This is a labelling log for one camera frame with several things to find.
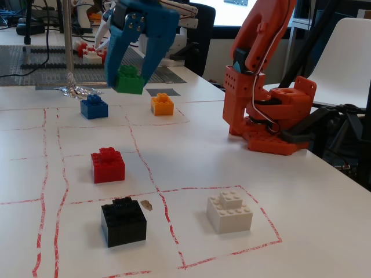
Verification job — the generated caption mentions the green lego block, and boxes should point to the green lego block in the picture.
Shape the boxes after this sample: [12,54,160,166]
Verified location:
[112,65,145,96]

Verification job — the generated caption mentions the grey lego baseplate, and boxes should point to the grey lego baseplate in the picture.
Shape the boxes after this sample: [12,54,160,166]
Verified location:
[0,45,174,87]

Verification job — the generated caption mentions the orange lego block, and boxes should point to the orange lego block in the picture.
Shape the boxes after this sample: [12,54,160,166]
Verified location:
[150,92,175,116]

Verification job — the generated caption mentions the black lego block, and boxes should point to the black lego block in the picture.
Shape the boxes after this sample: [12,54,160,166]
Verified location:
[100,196,148,248]

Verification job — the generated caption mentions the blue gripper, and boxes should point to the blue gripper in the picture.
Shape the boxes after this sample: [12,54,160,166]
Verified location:
[95,0,180,87]

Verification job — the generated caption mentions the white handle piece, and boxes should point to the white handle piece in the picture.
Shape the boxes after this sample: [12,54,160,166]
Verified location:
[75,0,93,29]

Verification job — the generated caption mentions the black cable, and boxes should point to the black cable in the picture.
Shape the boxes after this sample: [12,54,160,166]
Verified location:
[0,28,50,78]

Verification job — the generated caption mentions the dark grey lego frame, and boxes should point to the dark grey lego frame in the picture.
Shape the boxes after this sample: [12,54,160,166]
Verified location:
[20,47,107,70]

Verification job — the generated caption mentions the white lego block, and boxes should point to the white lego block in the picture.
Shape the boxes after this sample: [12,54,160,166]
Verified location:
[206,191,254,234]

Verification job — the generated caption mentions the red lego block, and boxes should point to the red lego block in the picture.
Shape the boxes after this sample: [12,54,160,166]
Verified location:
[90,147,126,184]

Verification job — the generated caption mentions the white chair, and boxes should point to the white chair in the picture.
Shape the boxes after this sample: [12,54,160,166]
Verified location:
[262,17,371,115]

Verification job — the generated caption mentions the black device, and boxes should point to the black device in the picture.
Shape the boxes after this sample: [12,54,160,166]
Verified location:
[16,17,47,35]

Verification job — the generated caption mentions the black office chair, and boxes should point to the black office chair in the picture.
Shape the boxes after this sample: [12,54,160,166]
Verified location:
[173,2,217,78]

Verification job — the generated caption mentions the metal pole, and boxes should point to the metal pole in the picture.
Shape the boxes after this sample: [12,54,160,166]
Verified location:
[62,0,74,76]

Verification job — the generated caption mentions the blue cable bundle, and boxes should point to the blue cable bundle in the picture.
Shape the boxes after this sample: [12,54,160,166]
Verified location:
[0,8,15,27]

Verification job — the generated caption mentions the black upright post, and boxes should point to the black upright post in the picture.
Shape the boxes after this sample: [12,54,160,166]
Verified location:
[24,0,32,45]

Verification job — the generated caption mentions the white lego brick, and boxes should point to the white lego brick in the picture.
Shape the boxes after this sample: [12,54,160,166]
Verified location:
[82,50,104,65]

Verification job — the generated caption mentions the black table clamp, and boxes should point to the black table clamp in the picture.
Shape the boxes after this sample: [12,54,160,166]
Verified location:
[279,105,343,144]

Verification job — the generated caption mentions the blue lego block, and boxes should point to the blue lego block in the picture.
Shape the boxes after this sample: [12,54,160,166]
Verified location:
[80,94,109,120]

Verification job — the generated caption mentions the red and white lego pile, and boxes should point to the red and white lego pile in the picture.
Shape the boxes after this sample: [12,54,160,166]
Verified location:
[72,40,89,57]

